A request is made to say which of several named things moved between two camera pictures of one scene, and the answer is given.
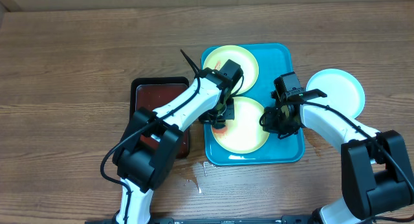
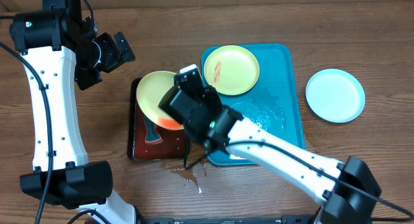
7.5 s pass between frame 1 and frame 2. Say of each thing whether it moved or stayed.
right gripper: moved
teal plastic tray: stayed
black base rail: stayed
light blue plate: stayed
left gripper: moved
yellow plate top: stayed
